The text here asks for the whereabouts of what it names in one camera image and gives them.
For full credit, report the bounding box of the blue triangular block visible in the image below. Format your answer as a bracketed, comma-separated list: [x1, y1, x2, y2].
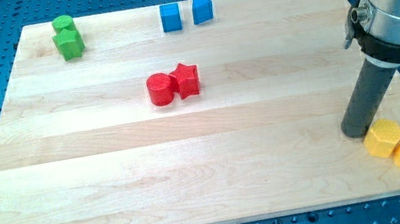
[191, 0, 214, 25]

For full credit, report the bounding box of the red cylinder block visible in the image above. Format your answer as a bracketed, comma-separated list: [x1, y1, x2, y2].
[145, 73, 174, 107]

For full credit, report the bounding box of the red star block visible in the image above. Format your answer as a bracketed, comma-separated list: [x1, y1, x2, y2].
[169, 63, 200, 100]

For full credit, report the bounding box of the green cylinder block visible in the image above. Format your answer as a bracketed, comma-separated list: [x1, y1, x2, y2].
[51, 14, 76, 34]

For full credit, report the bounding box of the green star block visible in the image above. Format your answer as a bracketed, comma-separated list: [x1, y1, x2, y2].
[52, 29, 85, 61]

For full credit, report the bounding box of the blue cube block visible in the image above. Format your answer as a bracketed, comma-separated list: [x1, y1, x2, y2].
[159, 3, 182, 33]

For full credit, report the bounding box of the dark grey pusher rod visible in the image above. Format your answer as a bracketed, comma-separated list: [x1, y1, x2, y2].
[341, 59, 399, 138]

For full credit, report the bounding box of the yellow hexagon block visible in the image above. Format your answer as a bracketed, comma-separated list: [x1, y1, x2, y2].
[363, 119, 400, 158]

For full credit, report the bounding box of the light wooden board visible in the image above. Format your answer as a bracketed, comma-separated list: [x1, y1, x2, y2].
[0, 0, 400, 224]

